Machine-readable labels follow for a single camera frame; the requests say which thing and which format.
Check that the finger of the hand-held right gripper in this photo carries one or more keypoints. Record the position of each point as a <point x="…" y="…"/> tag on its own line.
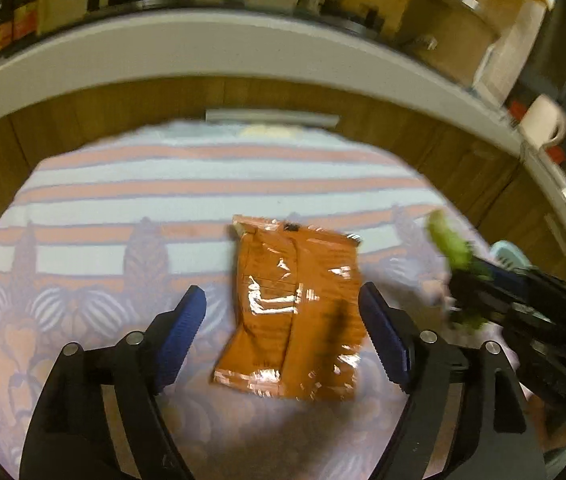
<point x="508" y="282"/>
<point x="478" y="302"/>

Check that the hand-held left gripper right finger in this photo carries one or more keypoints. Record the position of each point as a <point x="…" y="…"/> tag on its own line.
<point x="383" y="335"/>

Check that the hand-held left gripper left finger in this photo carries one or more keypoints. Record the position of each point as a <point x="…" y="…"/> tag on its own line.
<point x="180" y="332"/>

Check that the light blue perforated basket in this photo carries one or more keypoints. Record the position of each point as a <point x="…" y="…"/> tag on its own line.
<point x="508" y="255"/>

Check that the green vegetable stalk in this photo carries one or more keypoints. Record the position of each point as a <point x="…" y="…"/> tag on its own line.
<point x="445" y="240"/>

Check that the orange snack packet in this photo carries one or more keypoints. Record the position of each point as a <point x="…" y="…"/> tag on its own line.
<point x="288" y="310"/>

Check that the wooden cabinet door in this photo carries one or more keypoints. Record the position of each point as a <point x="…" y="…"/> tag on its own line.
<point x="113" y="105"/>
<point x="483" y="175"/>

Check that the striped tablecloth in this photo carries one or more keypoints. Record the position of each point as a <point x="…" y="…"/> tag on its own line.
<point x="113" y="185"/>

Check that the white mug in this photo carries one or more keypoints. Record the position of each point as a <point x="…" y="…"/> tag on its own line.
<point x="543" y="120"/>

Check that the small red box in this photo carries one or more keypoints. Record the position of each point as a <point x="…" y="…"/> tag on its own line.
<point x="518" y="112"/>

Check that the metal cooking pot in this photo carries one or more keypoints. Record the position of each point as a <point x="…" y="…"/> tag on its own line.
<point x="443" y="35"/>

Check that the white kitchen countertop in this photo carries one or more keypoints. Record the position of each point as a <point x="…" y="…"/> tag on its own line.
<point x="213" y="45"/>

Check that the black gas stove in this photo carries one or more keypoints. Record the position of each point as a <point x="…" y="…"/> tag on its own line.
<point x="348" y="15"/>

